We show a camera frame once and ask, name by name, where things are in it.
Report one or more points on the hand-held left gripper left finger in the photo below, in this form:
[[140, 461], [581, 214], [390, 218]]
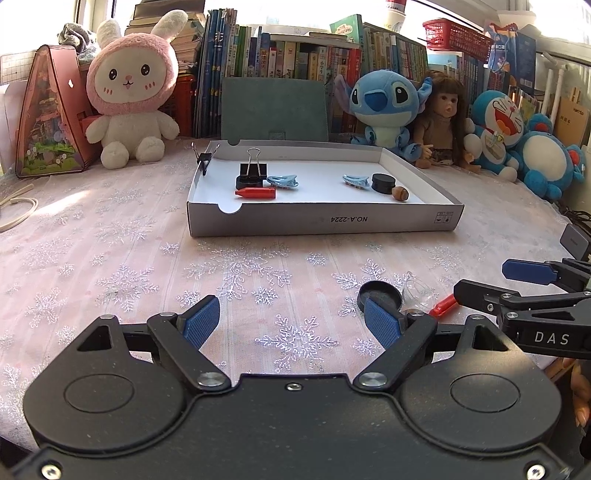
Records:
[[201, 323]]

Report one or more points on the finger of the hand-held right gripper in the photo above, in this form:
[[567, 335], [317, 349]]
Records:
[[482, 297], [531, 271]]

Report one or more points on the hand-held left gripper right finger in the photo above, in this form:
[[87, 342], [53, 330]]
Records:
[[383, 324]]

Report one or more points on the black round lid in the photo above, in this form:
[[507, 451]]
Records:
[[383, 290]]

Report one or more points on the small red plastic piece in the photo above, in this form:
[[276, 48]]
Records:
[[443, 307]]

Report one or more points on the clear suction cup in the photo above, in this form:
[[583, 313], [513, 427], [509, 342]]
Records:
[[418, 295]]

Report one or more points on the grey cardboard box tray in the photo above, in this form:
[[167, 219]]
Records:
[[323, 222]]

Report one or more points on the brown nut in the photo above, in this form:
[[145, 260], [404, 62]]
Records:
[[400, 194]]

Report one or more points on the red crayon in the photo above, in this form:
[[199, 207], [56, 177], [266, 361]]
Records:
[[256, 194]]

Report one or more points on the large black round puck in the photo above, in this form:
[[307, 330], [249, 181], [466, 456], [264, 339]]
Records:
[[383, 182]]

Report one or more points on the small black disc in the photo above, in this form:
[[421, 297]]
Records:
[[241, 183]]

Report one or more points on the person's right hand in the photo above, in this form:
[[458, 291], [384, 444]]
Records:
[[581, 397]]

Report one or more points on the pink snowflake tablecloth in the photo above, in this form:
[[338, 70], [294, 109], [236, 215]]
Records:
[[138, 258]]

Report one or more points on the blue round plush toy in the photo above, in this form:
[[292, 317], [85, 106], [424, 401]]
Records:
[[545, 157]]

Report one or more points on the blue hair clip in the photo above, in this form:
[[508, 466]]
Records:
[[282, 181], [356, 181]]

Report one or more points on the brown cardboard box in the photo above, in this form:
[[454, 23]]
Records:
[[575, 120]]

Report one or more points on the small black binder clip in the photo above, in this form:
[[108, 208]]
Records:
[[203, 159]]

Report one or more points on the white pipe rack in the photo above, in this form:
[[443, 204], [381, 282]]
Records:
[[554, 92]]

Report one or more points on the brown haired baby doll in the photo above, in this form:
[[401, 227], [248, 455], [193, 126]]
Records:
[[443, 106]]

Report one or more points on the blue printed bag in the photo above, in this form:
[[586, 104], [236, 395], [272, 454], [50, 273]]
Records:
[[524, 55]]

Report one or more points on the blue alien plush toy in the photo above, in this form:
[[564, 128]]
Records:
[[383, 99]]

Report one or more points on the teal green folder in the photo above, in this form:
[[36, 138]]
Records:
[[272, 110]]

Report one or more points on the red plastic basket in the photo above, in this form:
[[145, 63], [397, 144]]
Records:
[[457, 37]]

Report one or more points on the triangular pink miniature house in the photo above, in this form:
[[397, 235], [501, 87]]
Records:
[[46, 124]]

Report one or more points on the row of thin blue books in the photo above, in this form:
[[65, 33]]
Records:
[[214, 69]]

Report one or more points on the pink hooded bunny plush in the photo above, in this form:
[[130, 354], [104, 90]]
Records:
[[129, 78]]

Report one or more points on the stack of flat books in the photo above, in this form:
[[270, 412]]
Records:
[[189, 50]]

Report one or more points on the row of colourful upright books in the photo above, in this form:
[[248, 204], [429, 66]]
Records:
[[295, 60]]

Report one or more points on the pink paper sheet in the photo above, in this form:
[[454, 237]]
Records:
[[9, 120]]

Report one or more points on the white paper cup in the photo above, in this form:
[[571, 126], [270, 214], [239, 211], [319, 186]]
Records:
[[396, 21]]

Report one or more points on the green cover book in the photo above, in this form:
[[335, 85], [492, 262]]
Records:
[[346, 30]]

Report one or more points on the red drink can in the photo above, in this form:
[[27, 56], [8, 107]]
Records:
[[396, 3]]

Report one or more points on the grey cloth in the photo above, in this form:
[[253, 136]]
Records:
[[78, 34]]

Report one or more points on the grid pattern board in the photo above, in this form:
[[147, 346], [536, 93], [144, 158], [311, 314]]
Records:
[[16, 69]]

